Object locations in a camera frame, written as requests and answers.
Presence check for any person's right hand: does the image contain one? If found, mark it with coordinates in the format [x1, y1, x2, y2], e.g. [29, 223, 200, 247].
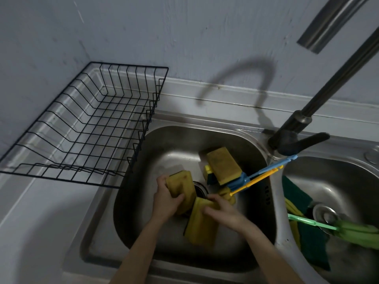
[203, 193, 253, 234]

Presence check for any person's left hand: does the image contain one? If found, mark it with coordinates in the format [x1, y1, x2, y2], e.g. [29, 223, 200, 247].
[152, 174, 186, 224]

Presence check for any small yellow sponge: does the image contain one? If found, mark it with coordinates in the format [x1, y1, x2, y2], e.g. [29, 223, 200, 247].
[165, 170, 198, 216]

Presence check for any large yellow sponge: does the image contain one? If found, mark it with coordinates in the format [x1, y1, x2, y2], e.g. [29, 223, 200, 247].
[183, 197, 221, 248]

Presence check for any person's left forearm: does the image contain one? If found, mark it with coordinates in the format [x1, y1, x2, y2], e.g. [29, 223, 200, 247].
[109, 217, 167, 284]

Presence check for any person's right forearm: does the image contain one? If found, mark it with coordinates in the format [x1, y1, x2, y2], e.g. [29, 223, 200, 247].
[239, 223, 305, 284]

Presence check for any stainless steel double sink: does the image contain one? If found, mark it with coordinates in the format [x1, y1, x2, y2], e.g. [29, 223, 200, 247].
[61, 111, 379, 284]

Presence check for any green and yellow scouring pad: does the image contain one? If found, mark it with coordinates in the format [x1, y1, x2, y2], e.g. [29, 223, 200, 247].
[289, 217, 331, 271]
[281, 175, 313, 218]

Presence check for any metal sink strainer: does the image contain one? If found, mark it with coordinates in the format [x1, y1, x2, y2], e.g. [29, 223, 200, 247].
[312, 203, 340, 235]

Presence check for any dark metal faucet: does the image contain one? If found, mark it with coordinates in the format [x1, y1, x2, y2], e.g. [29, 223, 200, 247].
[268, 26, 379, 157]

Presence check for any round metal sink hole cap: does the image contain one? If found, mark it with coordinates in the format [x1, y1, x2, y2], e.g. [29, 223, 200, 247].
[364, 148, 379, 165]

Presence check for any blue-handled yellow sponge brush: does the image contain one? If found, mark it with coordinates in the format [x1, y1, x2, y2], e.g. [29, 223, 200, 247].
[206, 147, 298, 192]

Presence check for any yellow-handled sponge brush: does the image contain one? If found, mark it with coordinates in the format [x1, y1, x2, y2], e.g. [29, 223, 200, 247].
[204, 165, 285, 205]

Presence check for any black wire dish rack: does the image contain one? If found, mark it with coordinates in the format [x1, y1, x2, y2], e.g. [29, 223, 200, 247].
[0, 62, 169, 189]

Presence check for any green-handled brush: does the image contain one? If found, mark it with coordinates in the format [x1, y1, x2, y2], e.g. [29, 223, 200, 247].
[287, 213, 379, 251]

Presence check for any metal wall rail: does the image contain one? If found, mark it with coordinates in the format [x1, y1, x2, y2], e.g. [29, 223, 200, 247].
[297, 0, 372, 54]

